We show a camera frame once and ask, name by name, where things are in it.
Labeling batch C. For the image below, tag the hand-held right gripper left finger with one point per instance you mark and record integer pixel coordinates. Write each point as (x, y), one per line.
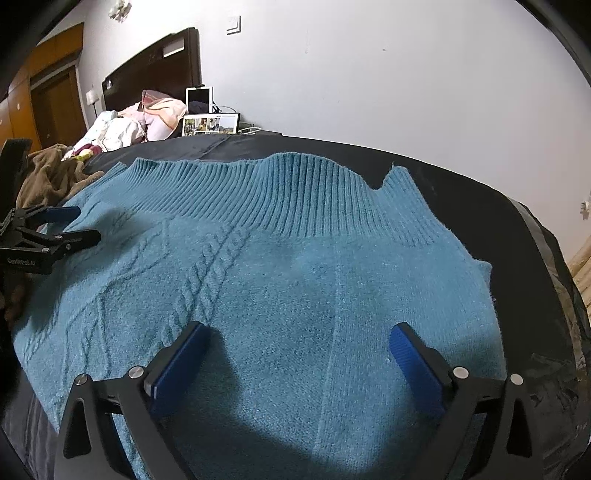
(178, 364)

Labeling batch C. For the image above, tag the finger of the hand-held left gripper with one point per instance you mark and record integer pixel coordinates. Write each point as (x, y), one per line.
(60, 213)
(55, 241)

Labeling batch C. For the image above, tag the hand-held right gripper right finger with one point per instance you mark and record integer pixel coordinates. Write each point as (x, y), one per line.
(415, 364)

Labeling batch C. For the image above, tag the brown fleece garment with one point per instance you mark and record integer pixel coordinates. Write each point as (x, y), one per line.
(51, 175)

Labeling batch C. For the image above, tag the blue fleece towel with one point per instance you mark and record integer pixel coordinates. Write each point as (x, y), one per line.
(277, 277)

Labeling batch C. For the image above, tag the person's left hand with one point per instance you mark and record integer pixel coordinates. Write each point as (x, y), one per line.
(16, 297)

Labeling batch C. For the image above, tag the green toy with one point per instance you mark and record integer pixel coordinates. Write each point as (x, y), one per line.
(82, 157)

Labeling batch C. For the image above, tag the wooden door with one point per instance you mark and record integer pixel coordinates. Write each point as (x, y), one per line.
(60, 110)

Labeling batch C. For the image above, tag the white bedside lamp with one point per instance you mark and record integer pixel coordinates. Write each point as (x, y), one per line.
(93, 98)

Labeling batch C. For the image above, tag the light pink cloth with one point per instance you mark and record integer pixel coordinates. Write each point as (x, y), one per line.
(131, 110)

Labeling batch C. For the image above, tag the wooden wardrobe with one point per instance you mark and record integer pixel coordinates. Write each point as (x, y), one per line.
(60, 46)

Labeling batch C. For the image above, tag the pink striped pillow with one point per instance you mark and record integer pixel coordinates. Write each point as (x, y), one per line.
(161, 115)

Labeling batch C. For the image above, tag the black sheet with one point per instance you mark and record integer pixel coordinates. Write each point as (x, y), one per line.
(485, 221)

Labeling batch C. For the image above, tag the dark wooden headboard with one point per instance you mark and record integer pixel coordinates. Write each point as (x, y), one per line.
(138, 69)

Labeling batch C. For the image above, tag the white tablet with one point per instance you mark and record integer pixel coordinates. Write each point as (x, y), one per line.
(200, 99)

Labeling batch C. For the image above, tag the beige curtain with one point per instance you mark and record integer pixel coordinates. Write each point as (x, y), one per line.
(582, 272)

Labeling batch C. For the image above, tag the photo frame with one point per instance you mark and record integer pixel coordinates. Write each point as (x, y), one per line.
(210, 124)

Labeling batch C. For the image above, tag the wall lamp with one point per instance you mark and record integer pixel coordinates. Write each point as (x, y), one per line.
(120, 9)

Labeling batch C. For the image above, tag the white wall switch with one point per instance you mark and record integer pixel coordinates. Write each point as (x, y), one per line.
(233, 25)

